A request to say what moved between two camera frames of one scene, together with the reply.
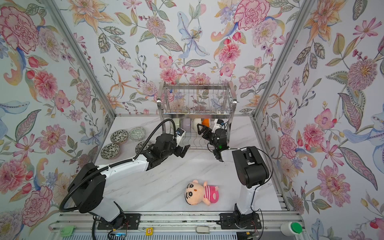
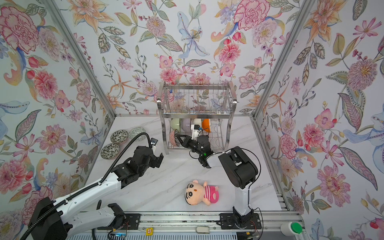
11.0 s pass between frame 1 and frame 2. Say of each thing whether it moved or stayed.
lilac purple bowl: stayed
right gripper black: moved
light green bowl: stayed
